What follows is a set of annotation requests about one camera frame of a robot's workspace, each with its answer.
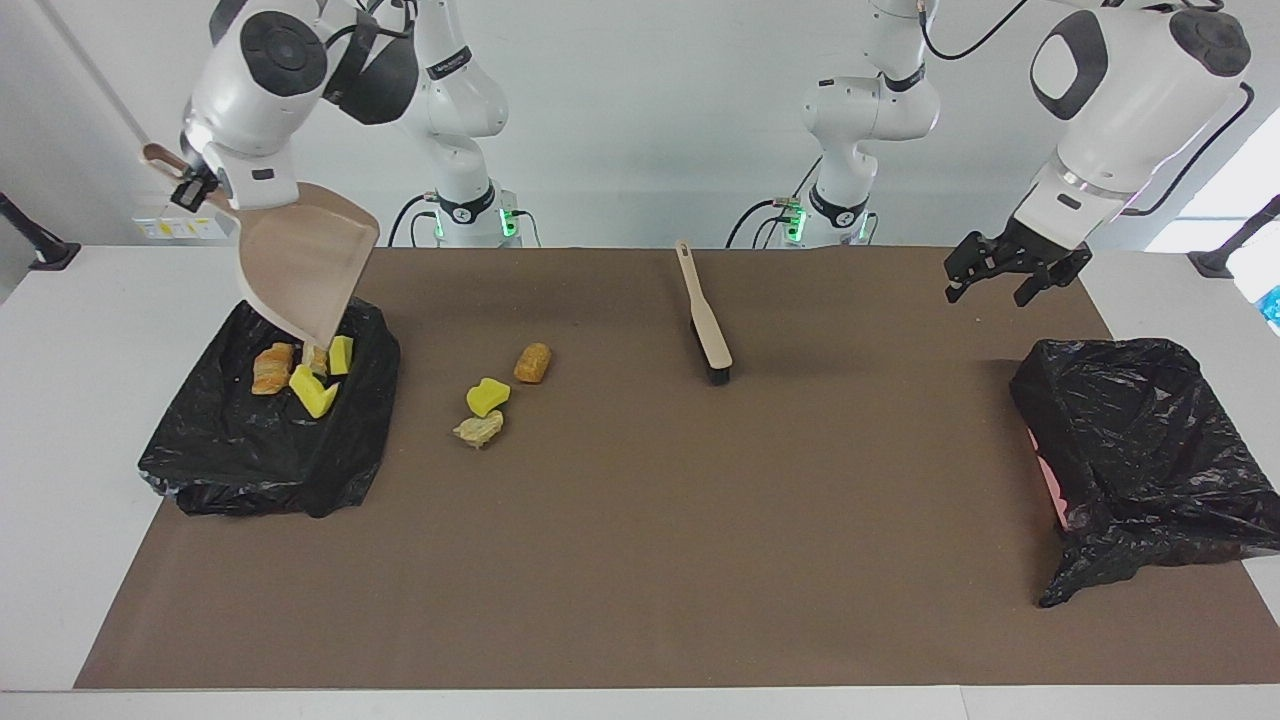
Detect beige plastic dustpan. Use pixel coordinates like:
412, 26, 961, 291
140, 143, 381, 348

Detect orange striped sponge piece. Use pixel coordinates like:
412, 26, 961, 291
251, 342, 296, 396

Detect green and yellow sponge piece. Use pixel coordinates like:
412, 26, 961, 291
289, 364, 342, 420

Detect beige hand brush black bristles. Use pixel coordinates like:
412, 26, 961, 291
675, 239, 734, 387

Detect pale sponge scrap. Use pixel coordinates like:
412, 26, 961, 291
452, 410, 505, 450

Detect pink plastic bin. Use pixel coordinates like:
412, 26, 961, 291
1028, 428, 1069, 533

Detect right black garbage bag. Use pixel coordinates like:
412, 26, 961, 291
1008, 337, 1280, 609

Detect black garbage bag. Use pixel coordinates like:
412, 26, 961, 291
138, 288, 402, 519
1008, 337, 1280, 609

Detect left black garbage bag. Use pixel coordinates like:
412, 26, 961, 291
138, 288, 402, 519

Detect large brown table mat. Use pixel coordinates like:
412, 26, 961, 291
75, 246, 1280, 689

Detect white wall outlet box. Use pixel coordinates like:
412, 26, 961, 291
132, 192, 237, 241

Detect white wall cable conduit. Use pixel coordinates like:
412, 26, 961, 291
38, 0, 191, 196

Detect black camera stand foot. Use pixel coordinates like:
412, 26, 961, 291
1188, 193, 1280, 279
0, 190, 83, 271

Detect black right base cable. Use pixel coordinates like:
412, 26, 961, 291
388, 193, 443, 248

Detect black base cable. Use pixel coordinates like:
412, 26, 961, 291
728, 198, 791, 248
388, 193, 443, 248

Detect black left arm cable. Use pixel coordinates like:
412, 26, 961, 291
918, 0, 1256, 219

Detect black left base cable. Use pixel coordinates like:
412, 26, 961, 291
728, 198, 791, 248

